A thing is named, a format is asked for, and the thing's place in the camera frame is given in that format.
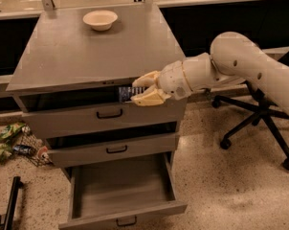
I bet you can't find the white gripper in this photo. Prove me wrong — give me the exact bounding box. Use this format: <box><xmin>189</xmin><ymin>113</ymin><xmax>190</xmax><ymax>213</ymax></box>
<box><xmin>131</xmin><ymin>60</ymin><xmax>192</xmax><ymax>106</ymax></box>

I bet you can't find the blue rxbar blueberry bar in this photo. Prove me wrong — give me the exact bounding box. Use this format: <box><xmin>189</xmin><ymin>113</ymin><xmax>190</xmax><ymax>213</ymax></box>
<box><xmin>119</xmin><ymin>86</ymin><xmax>145</xmax><ymax>103</ymax></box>

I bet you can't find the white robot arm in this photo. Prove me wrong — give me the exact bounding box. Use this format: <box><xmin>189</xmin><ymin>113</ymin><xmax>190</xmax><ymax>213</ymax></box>
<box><xmin>131</xmin><ymin>32</ymin><xmax>289</xmax><ymax>116</ymax></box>

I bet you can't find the grey drawer cabinet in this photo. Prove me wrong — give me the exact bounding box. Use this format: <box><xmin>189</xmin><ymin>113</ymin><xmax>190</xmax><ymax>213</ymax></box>
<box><xmin>6</xmin><ymin>3</ymin><xmax>194</xmax><ymax>181</ymax></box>

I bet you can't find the grey top drawer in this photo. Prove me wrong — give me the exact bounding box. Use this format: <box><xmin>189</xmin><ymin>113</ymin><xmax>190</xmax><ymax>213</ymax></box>
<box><xmin>23</xmin><ymin>99</ymin><xmax>187</xmax><ymax>138</ymax></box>

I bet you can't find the grey drawer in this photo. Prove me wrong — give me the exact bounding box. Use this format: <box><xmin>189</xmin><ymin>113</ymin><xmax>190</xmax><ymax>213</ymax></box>
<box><xmin>23</xmin><ymin>99</ymin><xmax>187</xmax><ymax>138</ymax></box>
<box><xmin>58</xmin><ymin>153</ymin><xmax>187</xmax><ymax>230</ymax></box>
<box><xmin>48</xmin><ymin>133</ymin><xmax>179</xmax><ymax>168</ymax></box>

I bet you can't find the grey bottom drawer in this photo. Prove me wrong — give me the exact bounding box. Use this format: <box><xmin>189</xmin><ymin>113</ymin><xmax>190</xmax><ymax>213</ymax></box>
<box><xmin>58</xmin><ymin>153</ymin><xmax>187</xmax><ymax>230</ymax></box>

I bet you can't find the grey middle drawer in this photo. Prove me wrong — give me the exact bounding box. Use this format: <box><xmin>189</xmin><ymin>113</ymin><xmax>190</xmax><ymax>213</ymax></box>
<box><xmin>48</xmin><ymin>133</ymin><xmax>179</xmax><ymax>168</ymax></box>

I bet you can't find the cream paper bowl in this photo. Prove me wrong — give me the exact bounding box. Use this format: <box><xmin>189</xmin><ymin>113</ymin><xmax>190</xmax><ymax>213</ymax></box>
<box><xmin>82</xmin><ymin>11</ymin><xmax>118</xmax><ymax>32</ymax></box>

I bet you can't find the black office chair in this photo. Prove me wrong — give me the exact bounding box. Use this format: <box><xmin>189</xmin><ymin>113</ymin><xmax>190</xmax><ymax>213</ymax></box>
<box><xmin>211</xmin><ymin>81</ymin><xmax>289</xmax><ymax>171</ymax></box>

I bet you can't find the small red white cup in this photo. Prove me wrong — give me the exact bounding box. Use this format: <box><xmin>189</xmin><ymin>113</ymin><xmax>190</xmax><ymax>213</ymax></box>
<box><xmin>37</xmin><ymin>146</ymin><xmax>49</xmax><ymax>161</ymax></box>

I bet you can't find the blue drink can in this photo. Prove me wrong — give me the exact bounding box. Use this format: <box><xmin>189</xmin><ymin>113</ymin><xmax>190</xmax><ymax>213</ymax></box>
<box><xmin>12</xmin><ymin>145</ymin><xmax>34</xmax><ymax>156</ymax></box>

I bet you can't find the green chip bag upper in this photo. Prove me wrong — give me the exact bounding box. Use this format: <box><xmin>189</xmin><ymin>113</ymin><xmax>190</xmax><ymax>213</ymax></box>
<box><xmin>0</xmin><ymin>122</ymin><xmax>25</xmax><ymax>143</ymax></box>

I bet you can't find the green chip bag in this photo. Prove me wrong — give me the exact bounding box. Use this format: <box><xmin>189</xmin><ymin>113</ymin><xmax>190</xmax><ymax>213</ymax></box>
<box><xmin>0</xmin><ymin>122</ymin><xmax>25</xmax><ymax>143</ymax></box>
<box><xmin>0</xmin><ymin>144</ymin><xmax>12</xmax><ymax>163</ymax></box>

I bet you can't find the black metal stand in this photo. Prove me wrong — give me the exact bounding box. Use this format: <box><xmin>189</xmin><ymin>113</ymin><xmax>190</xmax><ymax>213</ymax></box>
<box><xmin>3</xmin><ymin>176</ymin><xmax>23</xmax><ymax>230</ymax></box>

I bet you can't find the green chip bag lower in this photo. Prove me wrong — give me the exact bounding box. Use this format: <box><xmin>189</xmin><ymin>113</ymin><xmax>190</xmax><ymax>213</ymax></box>
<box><xmin>0</xmin><ymin>144</ymin><xmax>12</xmax><ymax>163</ymax></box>

